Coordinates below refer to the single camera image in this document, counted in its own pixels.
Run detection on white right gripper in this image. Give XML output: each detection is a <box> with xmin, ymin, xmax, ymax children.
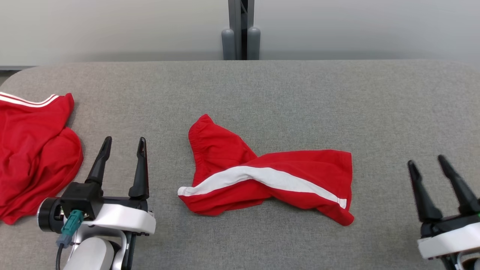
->
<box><xmin>408</xmin><ymin>154</ymin><xmax>480</xmax><ymax>260</ymax></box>

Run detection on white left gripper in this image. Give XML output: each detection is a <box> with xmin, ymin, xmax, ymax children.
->
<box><xmin>84</xmin><ymin>136</ymin><xmax>156</xmax><ymax>237</ymax></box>

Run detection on red white basketball jersey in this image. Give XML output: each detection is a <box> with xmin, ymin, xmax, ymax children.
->
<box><xmin>0</xmin><ymin>92</ymin><xmax>84</xmax><ymax>225</ymax></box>

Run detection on red shorts with white stripe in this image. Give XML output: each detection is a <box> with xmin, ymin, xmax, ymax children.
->
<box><xmin>177</xmin><ymin>114</ymin><xmax>355</xmax><ymax>227</ymax></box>

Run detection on teal left camera connector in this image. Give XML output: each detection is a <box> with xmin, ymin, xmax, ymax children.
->
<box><xmin>56</xmin><ymin>210</ymin><xmax>84</xmax><ymax>248</ymax></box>

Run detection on black left camera cable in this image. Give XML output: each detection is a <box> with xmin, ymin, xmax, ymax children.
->
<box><xmin>55</xmin><ymin>244</ymin><xmax>66</xmax><ymax>270</ymax></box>

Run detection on grey rounded post cap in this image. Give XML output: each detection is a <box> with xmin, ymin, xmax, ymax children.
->
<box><xmin>221</xmin><ymin>28</ymin><xmax>236</xmax><ymax>60</ymax></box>
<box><xmin>247</xmin><ymin>26</ymin><xmax>261</xmax><ymax>60</ymax></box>

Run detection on grey metal post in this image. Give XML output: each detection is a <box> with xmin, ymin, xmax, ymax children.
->
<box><xmin>228</xmin><ymin>0</ymin><xmax>255</xmax><ymax>60</ymax></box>

